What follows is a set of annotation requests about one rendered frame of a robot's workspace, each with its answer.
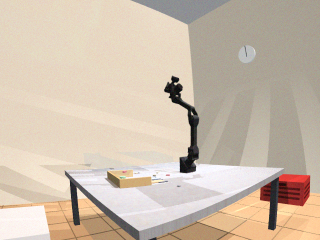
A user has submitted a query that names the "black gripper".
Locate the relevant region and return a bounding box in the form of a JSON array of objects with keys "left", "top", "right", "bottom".
[{"left": 164, "top": 75, "right": 179, "bottom": 93}]

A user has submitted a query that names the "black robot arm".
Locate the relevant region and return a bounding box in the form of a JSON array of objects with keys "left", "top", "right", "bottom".
[{"left": 169, "top": 83, "right": 200, "bottom": 167}]

